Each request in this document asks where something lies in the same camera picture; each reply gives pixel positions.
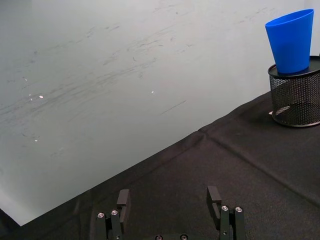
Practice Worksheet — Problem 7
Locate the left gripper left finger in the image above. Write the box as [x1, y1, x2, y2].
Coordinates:
[96, 189, 131, 240]

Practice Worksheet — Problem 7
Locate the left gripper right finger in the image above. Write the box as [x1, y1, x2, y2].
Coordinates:
[206, 185, 247, 240]

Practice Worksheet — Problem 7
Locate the black table cloth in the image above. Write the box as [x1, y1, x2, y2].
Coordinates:
[0, 90, 320, 240]

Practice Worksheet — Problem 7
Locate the black mesh pen holder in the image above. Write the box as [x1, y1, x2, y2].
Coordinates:
[267, 55, 320, 128]

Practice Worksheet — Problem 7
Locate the blue plastic cup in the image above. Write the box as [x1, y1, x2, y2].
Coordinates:
[264, 8, 315, 75]

